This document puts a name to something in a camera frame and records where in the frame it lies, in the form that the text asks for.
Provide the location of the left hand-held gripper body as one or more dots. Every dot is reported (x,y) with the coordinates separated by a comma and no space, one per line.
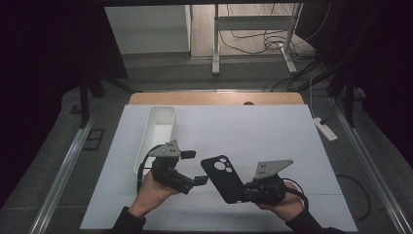
(167,169)

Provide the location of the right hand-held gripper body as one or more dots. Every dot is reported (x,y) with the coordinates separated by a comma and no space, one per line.
(271,188)

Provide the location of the black phone case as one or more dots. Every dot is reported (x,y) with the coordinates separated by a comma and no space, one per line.
(224,182)

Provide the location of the white plastic storage box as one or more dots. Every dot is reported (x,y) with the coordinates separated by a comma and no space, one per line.
(157,130)

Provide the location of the person's right hand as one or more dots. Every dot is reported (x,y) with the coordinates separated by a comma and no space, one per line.
(290,204)

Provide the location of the person's left hand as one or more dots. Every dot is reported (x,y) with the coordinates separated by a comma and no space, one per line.
(151,195)

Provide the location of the white table cover sheet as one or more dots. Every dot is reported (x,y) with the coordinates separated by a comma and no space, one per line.
(246,136)

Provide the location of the wooden table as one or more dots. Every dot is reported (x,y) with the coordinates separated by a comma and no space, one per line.
(195,98)

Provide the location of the black floor plate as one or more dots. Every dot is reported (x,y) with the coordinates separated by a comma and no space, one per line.
(94,139)

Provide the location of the dark table grommet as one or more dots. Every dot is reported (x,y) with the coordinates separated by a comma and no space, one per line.
(248,103)

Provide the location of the white power strip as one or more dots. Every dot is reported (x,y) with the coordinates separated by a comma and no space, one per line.
(325,129)

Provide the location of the black metal stand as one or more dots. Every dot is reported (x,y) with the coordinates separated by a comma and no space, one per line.
(84,104)
(349,97)

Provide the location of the white cabinet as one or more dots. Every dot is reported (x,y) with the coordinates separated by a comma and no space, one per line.
(146,29)

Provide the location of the dark curtain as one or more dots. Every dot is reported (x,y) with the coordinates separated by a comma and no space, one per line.
(383,65)
(39,81)

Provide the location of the aluminium rail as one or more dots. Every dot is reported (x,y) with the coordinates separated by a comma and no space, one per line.
(373,162)
(61,175)

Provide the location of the grey metal desk frame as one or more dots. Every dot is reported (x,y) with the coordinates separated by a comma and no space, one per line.
(253,22)

